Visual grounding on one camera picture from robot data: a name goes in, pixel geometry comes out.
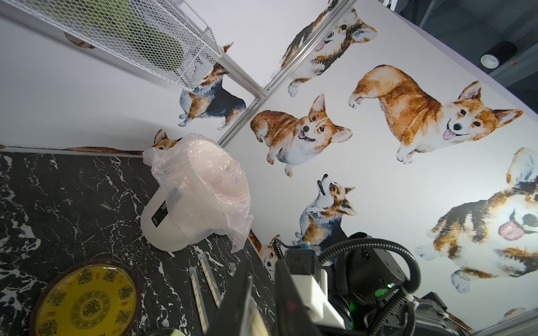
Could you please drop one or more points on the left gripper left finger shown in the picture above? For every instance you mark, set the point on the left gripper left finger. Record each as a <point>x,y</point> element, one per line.
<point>233,315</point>

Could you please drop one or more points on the cream plate upper left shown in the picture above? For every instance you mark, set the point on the cream plate upper left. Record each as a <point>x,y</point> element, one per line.
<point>166,332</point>

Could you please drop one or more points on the white wire wall basket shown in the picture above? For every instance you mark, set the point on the white wire wall basket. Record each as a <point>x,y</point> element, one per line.
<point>173,18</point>

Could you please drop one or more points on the yellow patterned dark-rimmed plate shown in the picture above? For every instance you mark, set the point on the yellow patterned dark-rimmed plate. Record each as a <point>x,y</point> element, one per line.
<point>96,297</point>

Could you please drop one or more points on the wrapped chopsticks middle on table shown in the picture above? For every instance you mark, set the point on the wrapped chopsticks middle on table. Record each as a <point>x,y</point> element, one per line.
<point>207,271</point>

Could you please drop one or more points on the chopsticks pair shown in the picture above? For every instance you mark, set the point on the chopsticks pair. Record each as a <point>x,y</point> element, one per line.
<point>255,325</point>

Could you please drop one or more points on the white bin with plastic bag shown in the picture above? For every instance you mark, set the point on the white bin with plastic bag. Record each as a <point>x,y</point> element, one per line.
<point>202,191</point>

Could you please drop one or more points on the wrapped chopsticks on table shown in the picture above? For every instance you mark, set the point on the wrapped chopsticks on table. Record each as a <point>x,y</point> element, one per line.
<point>207,271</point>
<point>200,306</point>

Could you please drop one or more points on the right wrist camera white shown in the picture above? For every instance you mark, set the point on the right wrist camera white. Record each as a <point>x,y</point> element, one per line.
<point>311,282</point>

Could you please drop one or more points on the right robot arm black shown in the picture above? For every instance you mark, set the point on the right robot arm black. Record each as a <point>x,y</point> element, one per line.
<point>358,286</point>

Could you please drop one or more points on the green fern white flower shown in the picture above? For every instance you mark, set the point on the green fern white flower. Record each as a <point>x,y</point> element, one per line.
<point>118,18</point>

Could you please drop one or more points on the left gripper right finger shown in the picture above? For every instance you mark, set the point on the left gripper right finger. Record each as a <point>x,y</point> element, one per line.
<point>291,316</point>

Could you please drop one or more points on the wrapped chopsticks left on table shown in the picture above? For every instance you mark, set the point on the wrapped chopsticks left on table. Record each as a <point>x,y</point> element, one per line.
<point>200,306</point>

